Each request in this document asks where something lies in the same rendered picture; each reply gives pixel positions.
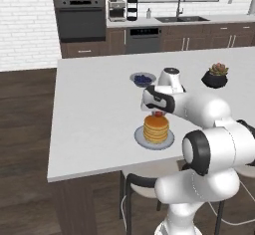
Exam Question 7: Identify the black plant pot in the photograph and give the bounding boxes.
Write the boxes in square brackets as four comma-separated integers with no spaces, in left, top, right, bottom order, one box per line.
[200,70,229,90]

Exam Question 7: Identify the grey bowl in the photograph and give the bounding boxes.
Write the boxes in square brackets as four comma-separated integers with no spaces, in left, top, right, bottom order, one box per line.
[128,71,157,89]

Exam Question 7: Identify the golden pancake stack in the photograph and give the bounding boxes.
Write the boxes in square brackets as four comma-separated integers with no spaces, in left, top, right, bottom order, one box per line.
[142,114,170,144]

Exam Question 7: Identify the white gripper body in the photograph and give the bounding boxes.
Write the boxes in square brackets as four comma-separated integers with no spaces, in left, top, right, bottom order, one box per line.
[139,91,157,115]

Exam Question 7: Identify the silver coffee machine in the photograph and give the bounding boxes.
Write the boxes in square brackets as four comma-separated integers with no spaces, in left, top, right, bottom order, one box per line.
[108,0,128,23]

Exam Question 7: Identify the dark steel sink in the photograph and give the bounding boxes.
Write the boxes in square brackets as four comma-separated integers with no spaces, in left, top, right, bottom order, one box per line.
[154,15,211,24]

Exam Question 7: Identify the dark steel tap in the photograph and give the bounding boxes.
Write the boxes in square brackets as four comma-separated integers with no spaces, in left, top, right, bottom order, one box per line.
[175,0,187,18]

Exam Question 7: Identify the grey round plate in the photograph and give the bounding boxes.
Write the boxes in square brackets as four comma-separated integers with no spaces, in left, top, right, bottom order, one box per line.
[133,125,176,151]

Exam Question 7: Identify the black wall oven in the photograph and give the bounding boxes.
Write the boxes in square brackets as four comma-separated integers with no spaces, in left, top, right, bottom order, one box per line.
[52,0,108,44]

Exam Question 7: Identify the black dishwasher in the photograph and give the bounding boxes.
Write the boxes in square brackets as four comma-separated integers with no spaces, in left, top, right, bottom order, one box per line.
[125,26,163,55]

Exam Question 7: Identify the blueberries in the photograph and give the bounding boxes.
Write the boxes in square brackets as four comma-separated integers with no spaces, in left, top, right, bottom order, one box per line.
[133,75,150,84]

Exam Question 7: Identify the black white countertop appliance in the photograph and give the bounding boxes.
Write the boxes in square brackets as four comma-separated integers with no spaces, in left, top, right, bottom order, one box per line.
[126,0,139,22]

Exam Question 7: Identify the dark wood counter base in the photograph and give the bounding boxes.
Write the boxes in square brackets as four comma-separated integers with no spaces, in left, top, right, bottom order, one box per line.
[50,174,99,235]

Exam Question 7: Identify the green pink succulent plant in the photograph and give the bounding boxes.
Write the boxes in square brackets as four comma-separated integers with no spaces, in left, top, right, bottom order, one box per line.
[208,62,230,77]

